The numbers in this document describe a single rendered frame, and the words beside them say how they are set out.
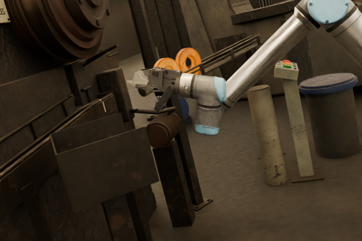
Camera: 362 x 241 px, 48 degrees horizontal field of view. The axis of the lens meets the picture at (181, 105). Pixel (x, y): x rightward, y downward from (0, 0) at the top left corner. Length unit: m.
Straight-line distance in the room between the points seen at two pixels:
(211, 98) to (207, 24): 2.79
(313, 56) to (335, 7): 2.04
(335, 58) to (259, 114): 1.49
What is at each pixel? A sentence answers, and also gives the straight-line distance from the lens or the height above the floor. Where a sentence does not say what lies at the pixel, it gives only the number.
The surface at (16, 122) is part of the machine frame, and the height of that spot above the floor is 0.75.
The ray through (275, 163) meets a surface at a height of 0.12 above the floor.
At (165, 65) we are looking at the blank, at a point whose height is 0.75.
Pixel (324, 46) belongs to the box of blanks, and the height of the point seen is 0.49.
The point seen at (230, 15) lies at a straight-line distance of 4.10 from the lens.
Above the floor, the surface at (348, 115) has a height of 0.23.
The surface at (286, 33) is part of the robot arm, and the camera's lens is 1.52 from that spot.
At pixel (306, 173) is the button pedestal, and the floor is 0.03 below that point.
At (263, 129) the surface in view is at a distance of 2.09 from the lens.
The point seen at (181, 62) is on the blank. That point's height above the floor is 0.74.
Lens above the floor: 0.93
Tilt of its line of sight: 11 degrees down
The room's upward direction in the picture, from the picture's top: 14 degrees counter-clockwise
